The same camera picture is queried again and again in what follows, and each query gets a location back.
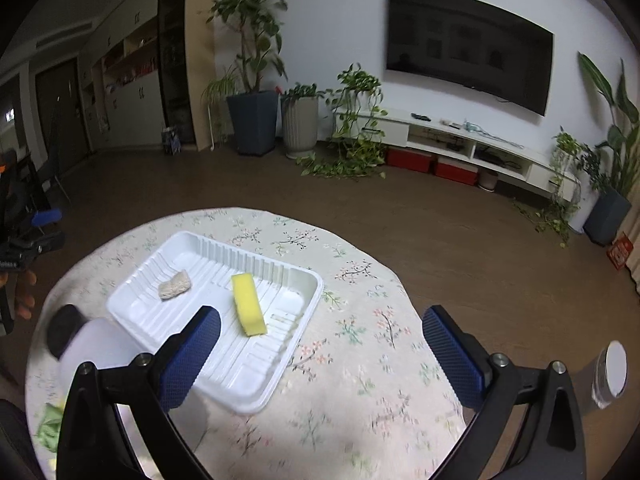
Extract white television cabinet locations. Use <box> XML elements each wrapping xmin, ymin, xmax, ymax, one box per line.
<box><xmin>334</xmin><ymin>106</ymin><xmax>583</xmax><ymax>198</ymax></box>

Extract broad-leaf plant dark planter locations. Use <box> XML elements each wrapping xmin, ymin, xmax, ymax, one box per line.
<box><xmin>579</xmin><ymin>52</ymin><xmax>640</xmax><ymax>246</ymax></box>

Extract red paper box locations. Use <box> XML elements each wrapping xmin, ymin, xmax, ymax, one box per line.
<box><xmin>606</xmin><ymin>232</ymin><xmax>635</xmax><ymax>273</ymax></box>

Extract thin grassy plant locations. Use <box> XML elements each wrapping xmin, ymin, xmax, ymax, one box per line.
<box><xmin>201</xmin><ymin>66</ymin><xmax>241</xmax><ymax>151</ymax></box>

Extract white wall cabinets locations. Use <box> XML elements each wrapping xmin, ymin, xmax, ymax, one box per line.
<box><xmin>90</xmin><ymin>10</ymin><xmax>166</xmax><ymax>151</ymax></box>

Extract trailing pothos plant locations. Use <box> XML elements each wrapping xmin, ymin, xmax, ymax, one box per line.
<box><xmin>297</xmin><ymin>63</ymin><xmax>388</xmax><ymax>180</ymax></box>

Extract plant in white ribbed planter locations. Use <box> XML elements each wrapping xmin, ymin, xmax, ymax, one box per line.
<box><xmin>280</xmin><ymin>83</ymin><xmax>326</xmax><ymax>160</ymax></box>

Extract tall potted tree dark planter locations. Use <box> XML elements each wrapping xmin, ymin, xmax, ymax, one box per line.
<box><xmin>206</xmin><ymin>0</ymin><xmax>289</xmax><ymax>157</ymax></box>

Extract dark wooden door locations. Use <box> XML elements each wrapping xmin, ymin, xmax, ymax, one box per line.
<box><xmin>35</xmin><ymin>57</ymin><xmax>92</xmax><ymax>173</ymax></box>

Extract beige curtain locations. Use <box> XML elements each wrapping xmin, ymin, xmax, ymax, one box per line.
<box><xmin>629</xmin><ymin>240</ymin><xmax>640</xmax><ymax>306</ymax></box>

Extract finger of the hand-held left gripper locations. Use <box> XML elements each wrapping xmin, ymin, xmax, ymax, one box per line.
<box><xmin>30</xmin><ymin>208</ymin><xmax>64</xmax><ymax>230</ymax></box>
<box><xmin>0</xmin><ymin>230</ymin><xmax>67</xmax><ymax>272</ymax></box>

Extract small beige loofah piece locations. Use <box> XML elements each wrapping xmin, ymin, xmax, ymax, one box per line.
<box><xmin>158</xmin><ymin>270</ymin><xmax>192</xmax><ymax>302</ymax></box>

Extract glass jar with white lid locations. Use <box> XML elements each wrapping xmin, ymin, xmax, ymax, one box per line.
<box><xmin>591</xmin><ymin>340</ymin><xmax>628</xmax><ymax>409</ymax></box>

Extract person's dark pants leg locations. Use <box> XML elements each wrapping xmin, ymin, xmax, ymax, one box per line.
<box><xmin>0</xmin><ymin>399</ymin><xmax>48</xmax><ymax>480</ymax></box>

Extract floral tablecloth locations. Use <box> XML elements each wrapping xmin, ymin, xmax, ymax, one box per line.
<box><xmin>24</xmin><ymin>207</ymin><xmax>468</xmax><ymax>480</ymax></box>

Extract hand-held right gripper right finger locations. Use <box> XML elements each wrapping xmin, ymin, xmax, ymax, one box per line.
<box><xmin>421</xmin><ymin>304</ymin><xmax>588</xmax><ymax>480</ymax></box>

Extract trailing pothos with white pot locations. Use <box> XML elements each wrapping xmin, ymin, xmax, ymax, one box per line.
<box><xmin>512</xmin><ymin>127</ymin><xmax>601</xmax><ymax>248</ymax></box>

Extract red storage box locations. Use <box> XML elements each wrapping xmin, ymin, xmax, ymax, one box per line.
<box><xmin>386</xmin><ymin>147</ymin><xmax>435</xmax><ymax>173</ymax></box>
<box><xmin>434</xmin><ymin>156</ymin><xmax>480</xmax><ymax>186</ymax></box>

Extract dark tall shelf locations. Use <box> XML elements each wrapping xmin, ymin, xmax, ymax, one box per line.
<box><xmin>157</xmin><ymin>0</ymin><xmax>196</xmax><ymax>146</ymax></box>

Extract white plastic tray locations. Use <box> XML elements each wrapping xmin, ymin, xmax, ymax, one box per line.
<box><xmin>106</xmin><ymin>230</ymin><xmax>325</xmax><ymax>415</ymax></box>

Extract person's left hand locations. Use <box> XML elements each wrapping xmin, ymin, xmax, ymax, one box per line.
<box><xmin>0</xmin><ymin>269</ymin><xmax>39</xmax><ymax>321</ymax></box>

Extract long yellow sponge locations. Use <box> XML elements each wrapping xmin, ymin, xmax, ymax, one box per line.
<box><xmin>230</xmin><ymin>273</ymin><xmax>268</xmax><ymax>337</ymax></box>

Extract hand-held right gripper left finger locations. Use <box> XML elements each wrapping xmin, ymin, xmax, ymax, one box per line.
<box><xmin>56</xmin><ymin>305</ymin><xmax>222</xmax><ymax>480</ymax></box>

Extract green cloth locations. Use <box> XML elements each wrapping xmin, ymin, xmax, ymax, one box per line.
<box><xmin>36</xmin><ymin>402</ymin><xmax>65</xmax><ymax>453</ymax></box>

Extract wall-mounted black television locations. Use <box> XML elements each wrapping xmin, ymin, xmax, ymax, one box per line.
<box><xmin>386</xmin><ymin>0</ymin><xmax>555</xmax><ymax>117</ymax></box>

